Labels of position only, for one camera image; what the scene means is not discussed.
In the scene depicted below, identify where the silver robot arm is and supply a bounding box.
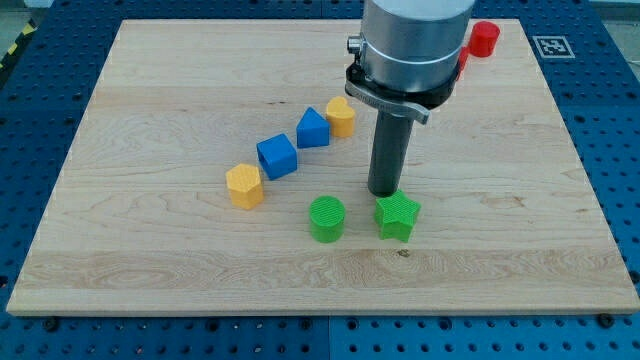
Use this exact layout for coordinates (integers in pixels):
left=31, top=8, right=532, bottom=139
left=345, top=0, right=475, bottom=124

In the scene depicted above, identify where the green star block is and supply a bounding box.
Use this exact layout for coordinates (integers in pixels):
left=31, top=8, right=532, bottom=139
left=374, top=189, right=421, bottom=243

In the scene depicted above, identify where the green cylinder block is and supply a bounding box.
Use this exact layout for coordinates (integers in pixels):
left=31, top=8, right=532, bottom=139
left=309, top=195, right=346, bottom=243

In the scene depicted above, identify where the blue cube block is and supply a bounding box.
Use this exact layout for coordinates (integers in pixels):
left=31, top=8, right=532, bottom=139
left=256, top=133, right=298, bottom=180

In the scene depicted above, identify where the blue triangle block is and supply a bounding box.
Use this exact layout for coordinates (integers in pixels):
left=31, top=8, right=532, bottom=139
left=296, top=107, right=330, bottom=148

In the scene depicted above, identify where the yellow heart block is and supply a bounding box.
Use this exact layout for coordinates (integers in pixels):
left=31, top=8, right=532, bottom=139
left=325, top=96, right=356, bottom=138

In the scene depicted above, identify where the yellow hexagon block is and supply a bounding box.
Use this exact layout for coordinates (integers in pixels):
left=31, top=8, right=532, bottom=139
left=225, top=163, right=264, bottom=210

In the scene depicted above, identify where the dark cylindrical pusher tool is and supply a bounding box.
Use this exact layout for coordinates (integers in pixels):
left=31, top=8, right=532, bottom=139
left=368, top=111, right=414, bottom=197

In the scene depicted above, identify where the wooden board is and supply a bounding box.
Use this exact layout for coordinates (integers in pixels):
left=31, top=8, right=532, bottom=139
left=7, top=20, right=639, bottom=317

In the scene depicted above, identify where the red cylinder block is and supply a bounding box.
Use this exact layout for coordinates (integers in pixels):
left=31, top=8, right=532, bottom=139
left=468, top=21, right=501, bottom=58

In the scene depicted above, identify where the white fiducial marker tag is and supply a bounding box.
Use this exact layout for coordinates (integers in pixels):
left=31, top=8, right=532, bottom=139
left=533, top=35, right=575, bottom=59

